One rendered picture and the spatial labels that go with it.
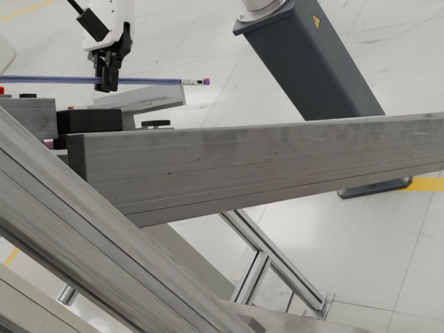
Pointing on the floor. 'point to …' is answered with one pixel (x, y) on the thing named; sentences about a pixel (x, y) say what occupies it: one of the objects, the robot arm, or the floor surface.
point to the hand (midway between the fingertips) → (106, 79)
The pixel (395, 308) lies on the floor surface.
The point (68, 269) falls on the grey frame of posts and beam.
